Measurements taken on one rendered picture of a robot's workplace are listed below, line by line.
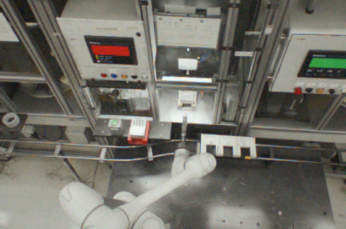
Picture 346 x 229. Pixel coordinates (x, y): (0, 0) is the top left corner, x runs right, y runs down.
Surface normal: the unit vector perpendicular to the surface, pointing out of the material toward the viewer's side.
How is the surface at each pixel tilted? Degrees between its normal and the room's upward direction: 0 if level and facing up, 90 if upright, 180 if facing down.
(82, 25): 90
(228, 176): 0
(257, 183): 0
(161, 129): 0
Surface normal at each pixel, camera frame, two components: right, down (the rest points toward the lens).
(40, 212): -0.03, -0.58
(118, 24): -0.08, 0.81
